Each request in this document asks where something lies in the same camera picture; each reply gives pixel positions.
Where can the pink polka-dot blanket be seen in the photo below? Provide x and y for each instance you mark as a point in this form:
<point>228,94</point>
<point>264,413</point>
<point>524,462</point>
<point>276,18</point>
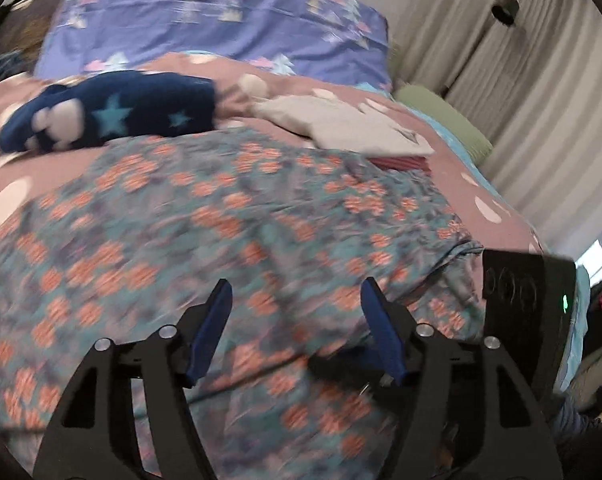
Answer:
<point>46,170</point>

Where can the navy star-print garment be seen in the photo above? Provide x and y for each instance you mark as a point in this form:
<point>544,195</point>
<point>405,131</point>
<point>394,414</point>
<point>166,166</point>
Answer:
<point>131,105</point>

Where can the red striped folded garment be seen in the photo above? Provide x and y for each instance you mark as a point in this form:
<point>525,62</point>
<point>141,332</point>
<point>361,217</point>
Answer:
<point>401,163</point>

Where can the beige curtain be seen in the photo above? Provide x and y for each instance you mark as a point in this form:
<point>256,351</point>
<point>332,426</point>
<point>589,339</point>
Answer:
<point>541,110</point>

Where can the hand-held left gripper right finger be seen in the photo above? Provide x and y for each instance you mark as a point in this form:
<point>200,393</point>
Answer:
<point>383,330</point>

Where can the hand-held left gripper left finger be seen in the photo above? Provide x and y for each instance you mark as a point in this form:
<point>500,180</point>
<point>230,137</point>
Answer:
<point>211,330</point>

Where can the green pillow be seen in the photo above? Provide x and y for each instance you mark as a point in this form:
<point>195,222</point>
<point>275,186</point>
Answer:
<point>446,115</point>

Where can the teal floral garment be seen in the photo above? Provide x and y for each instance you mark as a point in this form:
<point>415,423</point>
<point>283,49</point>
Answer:
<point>181,240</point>

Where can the grey folded garment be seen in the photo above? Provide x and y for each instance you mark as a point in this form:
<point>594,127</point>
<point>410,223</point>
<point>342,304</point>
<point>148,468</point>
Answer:
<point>351,125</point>

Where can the purple patterned bed sheet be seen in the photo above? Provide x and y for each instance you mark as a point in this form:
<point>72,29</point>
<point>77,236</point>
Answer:
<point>206,15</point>

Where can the dark curtain hook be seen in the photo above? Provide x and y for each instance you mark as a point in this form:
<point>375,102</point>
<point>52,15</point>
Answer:
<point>505,11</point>

